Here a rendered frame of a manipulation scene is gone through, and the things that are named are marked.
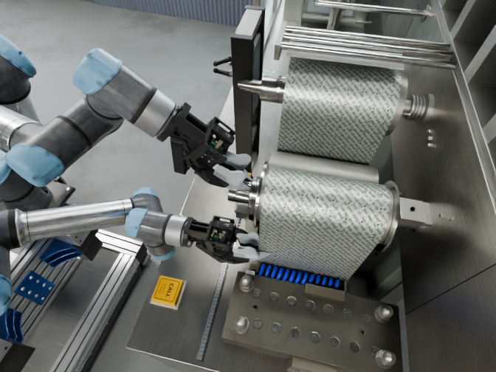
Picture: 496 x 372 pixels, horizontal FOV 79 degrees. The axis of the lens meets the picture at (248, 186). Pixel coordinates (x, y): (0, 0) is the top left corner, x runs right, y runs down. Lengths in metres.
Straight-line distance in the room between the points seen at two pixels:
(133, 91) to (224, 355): 0.67
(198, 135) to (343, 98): 0.32
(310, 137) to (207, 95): 2.27
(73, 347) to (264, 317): 1.17
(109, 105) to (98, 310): 1.34
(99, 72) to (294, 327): 0.65
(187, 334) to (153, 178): 1.60
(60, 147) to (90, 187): 1.90
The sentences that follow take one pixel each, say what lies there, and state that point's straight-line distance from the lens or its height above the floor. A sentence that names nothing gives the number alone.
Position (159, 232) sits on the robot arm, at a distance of 0.76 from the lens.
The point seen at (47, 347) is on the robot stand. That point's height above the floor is 0.21.
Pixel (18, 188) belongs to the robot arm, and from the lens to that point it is 1.29.
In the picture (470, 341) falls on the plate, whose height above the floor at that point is 1.33.
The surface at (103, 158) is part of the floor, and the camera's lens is 2.63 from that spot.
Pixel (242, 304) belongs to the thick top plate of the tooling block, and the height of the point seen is 1.03.
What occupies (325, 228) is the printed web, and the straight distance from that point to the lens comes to 0.61.
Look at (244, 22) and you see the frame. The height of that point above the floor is 1.44.
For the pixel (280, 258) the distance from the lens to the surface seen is 0.77.
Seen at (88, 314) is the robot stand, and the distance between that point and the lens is 1.80.
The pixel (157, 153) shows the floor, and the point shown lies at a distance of 2.51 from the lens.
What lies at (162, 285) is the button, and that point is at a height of 0.92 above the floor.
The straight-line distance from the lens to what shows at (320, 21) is 1.48.
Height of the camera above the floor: 1.79
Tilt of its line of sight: 54 degrees down
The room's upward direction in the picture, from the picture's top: straight up
